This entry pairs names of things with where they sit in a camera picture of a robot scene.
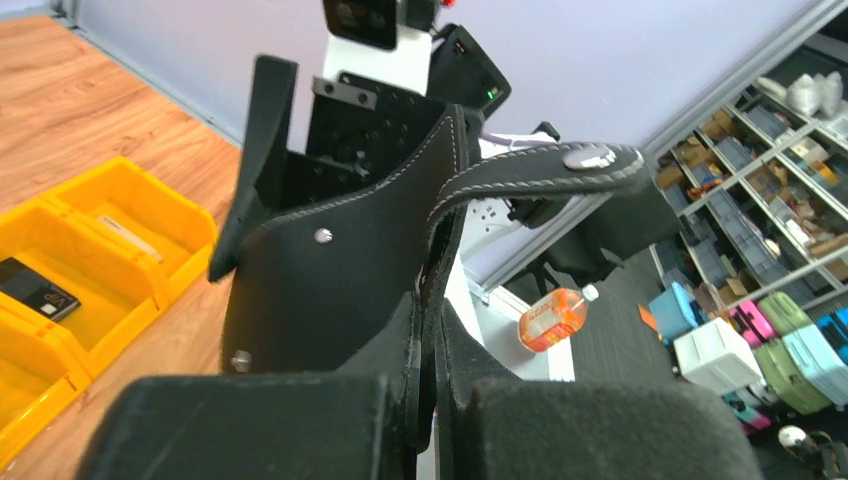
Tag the black VIP card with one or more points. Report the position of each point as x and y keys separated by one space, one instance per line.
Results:
x=30 y=288

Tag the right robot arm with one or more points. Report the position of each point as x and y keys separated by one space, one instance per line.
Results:
x=460 y=73

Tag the yellow bin middle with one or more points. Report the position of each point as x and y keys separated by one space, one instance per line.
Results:
x=120 y=290

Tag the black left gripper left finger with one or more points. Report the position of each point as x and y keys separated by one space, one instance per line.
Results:
x=353 y=423

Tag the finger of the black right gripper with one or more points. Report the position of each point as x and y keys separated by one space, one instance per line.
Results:
x=619 y=229
x=263 y=157

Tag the storage shelf rack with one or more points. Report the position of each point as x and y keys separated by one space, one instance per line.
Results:
x=760 y=189

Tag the yellow bin left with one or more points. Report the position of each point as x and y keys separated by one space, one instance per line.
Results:
x=40 y=378

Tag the yellow bin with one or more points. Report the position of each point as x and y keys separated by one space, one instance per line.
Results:
x=183 y=232
x=40 y=378
x=120 y=290

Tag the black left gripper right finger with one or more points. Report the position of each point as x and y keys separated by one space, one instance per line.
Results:
x=492 y=424

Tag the orange drink bottle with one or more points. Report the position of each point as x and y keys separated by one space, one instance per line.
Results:
x=556 y=316

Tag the white storage box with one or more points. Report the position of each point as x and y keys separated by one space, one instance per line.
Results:
x=716 y=357

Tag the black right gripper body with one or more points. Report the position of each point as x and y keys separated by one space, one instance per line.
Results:
x=362 y=132

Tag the yellow bin right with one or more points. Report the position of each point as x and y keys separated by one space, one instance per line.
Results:
x=183 y=232

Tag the black leather card holder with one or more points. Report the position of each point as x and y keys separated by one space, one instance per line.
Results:
x=313 y=286

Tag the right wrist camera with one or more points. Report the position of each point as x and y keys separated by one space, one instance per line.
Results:
x=388 y=41

